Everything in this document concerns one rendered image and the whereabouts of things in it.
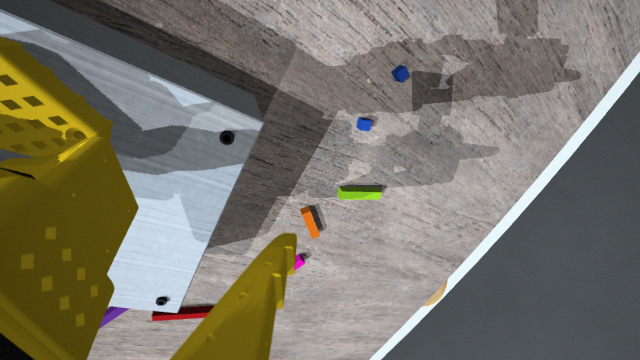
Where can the lime green rod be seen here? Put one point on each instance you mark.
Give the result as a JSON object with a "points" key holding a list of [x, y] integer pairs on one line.
{"points": [[359, 193]]}

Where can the blue cube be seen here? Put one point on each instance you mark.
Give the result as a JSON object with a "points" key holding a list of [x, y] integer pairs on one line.
{"points": [[364, 124], [400, 73]]}

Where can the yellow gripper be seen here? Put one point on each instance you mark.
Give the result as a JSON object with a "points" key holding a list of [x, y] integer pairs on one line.
{"points": [[240, 326]]}

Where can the purple rod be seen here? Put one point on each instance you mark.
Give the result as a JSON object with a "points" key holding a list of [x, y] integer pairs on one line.
{"points": [[111, 313]]}

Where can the magenta cube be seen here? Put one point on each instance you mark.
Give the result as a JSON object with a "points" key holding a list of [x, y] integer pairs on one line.
{"points": [[299, 261]]}

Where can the red rod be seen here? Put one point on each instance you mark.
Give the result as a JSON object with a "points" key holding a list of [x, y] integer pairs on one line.
{"points": [[184, 313]]}

